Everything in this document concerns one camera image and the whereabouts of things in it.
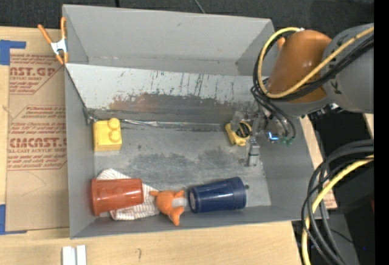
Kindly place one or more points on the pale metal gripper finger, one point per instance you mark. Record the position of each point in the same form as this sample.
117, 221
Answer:
254, 154
237, 121

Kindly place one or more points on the yellow and black tape measure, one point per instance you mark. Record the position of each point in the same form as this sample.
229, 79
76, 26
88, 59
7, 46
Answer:
234, 136

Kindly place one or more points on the dark blue plastic cup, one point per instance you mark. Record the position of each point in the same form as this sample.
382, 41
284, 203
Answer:
217, 195

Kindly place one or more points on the grey metal bin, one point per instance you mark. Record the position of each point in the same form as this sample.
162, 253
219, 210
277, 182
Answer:
182, 154

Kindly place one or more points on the orange toy animal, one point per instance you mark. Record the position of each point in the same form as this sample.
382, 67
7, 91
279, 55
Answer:
165, 203

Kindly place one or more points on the white striped cloth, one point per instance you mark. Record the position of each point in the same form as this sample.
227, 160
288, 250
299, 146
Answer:
136, 212

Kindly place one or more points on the yellow toy brick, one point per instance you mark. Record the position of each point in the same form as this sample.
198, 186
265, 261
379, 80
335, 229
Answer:
106, 137

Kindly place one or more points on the orange plastic cup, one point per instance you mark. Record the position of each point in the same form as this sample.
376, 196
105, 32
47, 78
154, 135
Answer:
117, 195

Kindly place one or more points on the brown cardboard board red print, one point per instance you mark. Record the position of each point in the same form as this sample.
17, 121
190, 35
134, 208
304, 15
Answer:
33, 166

